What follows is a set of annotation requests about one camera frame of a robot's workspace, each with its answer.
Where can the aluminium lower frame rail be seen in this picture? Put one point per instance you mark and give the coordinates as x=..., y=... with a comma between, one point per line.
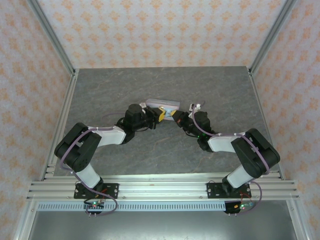
x=297, y=225
x=25, y=225

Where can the aluminium frame post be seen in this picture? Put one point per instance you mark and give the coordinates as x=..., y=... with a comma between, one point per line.
x=50, y=32
x=272, y=35

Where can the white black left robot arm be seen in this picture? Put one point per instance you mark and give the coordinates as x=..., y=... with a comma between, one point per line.
x=110, y=137

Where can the light blue illustrated tin box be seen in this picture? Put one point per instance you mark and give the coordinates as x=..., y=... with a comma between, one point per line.
x=162, y=102

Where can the wide aluminium cross rail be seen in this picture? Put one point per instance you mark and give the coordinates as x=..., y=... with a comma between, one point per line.
x=162, y=187

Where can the aluminium table side rail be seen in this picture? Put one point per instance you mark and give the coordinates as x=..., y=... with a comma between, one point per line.
x=260, y=107
x=67, y=100

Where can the grey metal panel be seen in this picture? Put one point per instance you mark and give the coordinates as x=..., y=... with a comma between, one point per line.
x=162, y=225

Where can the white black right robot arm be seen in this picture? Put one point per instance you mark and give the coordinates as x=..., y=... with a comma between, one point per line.
x=221, y=143

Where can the small controller board with LEDs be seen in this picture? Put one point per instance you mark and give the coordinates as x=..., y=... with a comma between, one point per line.
x=95, y=206
x=240, y=207

